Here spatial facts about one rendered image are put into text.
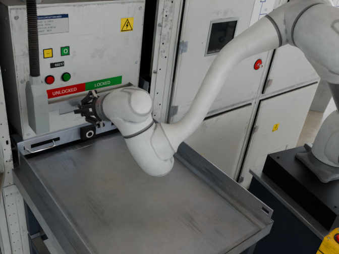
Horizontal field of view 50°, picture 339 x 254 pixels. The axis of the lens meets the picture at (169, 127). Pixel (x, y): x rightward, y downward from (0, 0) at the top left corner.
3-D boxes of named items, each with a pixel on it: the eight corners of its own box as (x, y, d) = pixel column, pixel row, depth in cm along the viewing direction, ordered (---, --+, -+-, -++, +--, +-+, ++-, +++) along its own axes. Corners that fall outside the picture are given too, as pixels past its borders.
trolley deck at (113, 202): (269, 233, 123) (274, 220, 120) (111, 340, 87) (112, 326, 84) (152, 136, 166) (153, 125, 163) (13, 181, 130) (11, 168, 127)
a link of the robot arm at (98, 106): (106, 124, 108) (97, 125, 112) (131, 117, 113) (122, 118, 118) (99, 94, 106) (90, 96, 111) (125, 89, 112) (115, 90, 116)
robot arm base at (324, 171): (319, 146, 167) (324, 136, 164) (355, 177, 150) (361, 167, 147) (288, 150, 160) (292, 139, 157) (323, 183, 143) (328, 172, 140)
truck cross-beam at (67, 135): (141, 121, 161) (143, 109, 158) (18, 156, 130) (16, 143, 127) (135, 116, 165) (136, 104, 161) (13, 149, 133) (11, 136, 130)
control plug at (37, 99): (50, 132, 122) (47, 84, 113) (36, 135, 119) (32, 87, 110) (41, 121, 127) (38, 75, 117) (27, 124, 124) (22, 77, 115)
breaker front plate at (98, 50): (136, 113, 158) (146, 1, 133) (24, 144, 130) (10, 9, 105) (135, 112, 158) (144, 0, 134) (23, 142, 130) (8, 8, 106)
